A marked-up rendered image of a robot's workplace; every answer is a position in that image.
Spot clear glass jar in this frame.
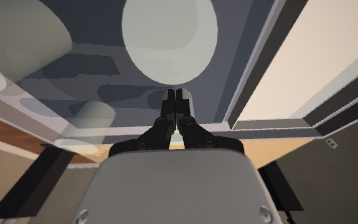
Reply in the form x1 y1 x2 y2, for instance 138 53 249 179
54 101 116 154
162 87 195 145
0 0 72 91
122 0 218 85

